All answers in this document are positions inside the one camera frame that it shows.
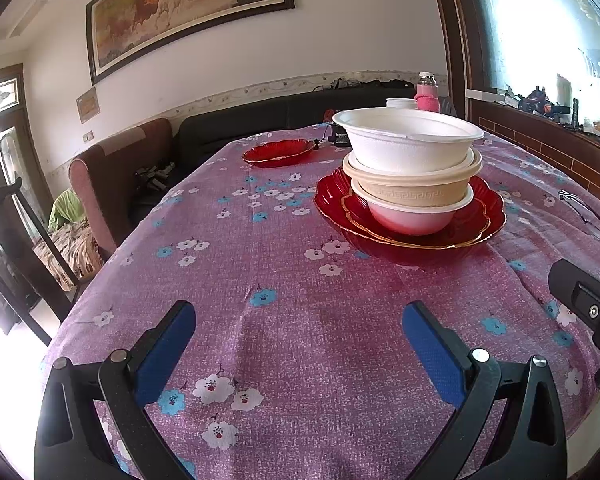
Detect brown armchair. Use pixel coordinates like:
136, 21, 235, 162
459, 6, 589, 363
69, 118, 176, 261

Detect black device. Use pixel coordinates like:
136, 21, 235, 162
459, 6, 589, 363
135, 162, 176, 191

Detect patterned blanket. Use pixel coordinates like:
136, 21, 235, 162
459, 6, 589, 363
32, 220, 106, 291

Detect red gold-rimmed glass plate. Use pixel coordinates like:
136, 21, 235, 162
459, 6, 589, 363
241, 141, 317, 169
314, 166, 507, 264
340, 175, 492, 252

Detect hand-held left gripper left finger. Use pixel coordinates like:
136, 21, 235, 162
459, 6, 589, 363
34, 300, 197, 480

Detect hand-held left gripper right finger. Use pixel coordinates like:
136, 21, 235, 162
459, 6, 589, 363
401, 301, 568, 480

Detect window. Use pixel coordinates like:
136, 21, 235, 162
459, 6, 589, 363
467, 0, 600, 133

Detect eyeglasses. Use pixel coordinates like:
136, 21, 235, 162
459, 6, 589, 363
558, 189, 600, 242

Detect black orange toy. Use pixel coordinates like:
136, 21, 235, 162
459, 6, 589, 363
517, 87, 563, 121

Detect beige patterned bowl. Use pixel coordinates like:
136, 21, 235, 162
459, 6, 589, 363
342, 147, 483, 209

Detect black chair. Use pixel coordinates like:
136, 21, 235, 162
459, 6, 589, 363
0, 177, 81, 333

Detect small wall plaque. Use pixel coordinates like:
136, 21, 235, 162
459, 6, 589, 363
76, 86, 100, 124

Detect white flat box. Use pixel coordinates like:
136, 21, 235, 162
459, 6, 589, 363
465, 88, 507, 104

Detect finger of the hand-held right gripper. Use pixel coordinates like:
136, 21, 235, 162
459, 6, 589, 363
547, 259, 600, 401

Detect large white disposable bowl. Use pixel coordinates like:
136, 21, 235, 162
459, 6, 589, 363
332, 108, 485, 176

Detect purple floral tablecloth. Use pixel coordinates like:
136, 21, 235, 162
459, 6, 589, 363
40, 120, 600, 480

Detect pink thermos bottle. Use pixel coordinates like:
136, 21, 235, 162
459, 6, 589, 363
414, 72, 441, 112

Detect wooden glass door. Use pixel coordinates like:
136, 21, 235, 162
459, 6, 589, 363
0, 62, 46, 331

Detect green cloth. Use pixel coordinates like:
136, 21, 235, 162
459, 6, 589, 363
47, 187, 88, 231

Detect framed horse painting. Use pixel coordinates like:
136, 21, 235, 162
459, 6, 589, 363
86, 0, 296, 86

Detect black sofa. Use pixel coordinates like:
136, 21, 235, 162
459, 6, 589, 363
172, 79, 451, 171

